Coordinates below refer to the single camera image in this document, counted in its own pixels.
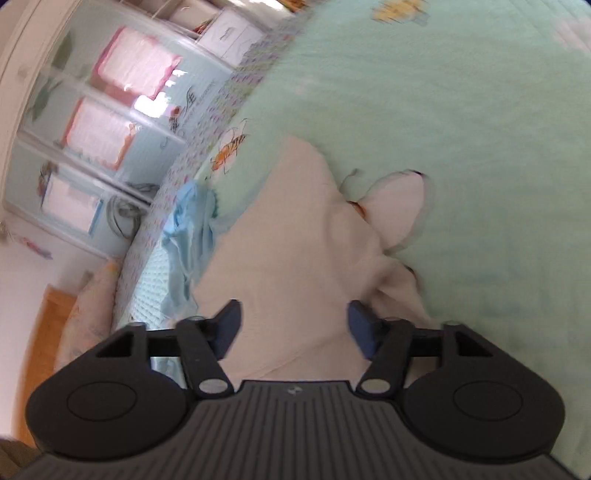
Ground floral pillow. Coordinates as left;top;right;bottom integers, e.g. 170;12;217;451
55;258;125;370

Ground wooden headboard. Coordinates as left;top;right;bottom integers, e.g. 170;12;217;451
32;284;79;384

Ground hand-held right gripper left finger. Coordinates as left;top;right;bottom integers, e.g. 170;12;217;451
95;299;243;400

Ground light blue white jacket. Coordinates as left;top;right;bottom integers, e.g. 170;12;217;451
150;134;437;386

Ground white drawer unit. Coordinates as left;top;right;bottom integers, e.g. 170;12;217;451
196;7;269;68

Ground purple dotted bedsheet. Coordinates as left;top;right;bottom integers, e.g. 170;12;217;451
111;14;315;333

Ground light blue sliding-door wardrobe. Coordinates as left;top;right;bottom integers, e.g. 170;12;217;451
0;0;296;259

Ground red hanging wall ornament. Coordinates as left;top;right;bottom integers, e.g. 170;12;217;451
0;222;54;259

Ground bee print quilted bedspread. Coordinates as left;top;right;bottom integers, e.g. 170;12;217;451
113;0;591;416

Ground orange framed wall chart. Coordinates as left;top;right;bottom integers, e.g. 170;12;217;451
60;95;139;171

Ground blue framed wall chart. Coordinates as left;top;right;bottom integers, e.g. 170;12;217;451
39;173;105;238

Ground grey hula hoops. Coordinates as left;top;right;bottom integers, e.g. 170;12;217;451
105;185;155;241

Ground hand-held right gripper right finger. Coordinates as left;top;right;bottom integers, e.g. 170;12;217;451
346;300;495;400

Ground pink framed wall chart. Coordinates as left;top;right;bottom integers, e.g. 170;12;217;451
90;25;183;100

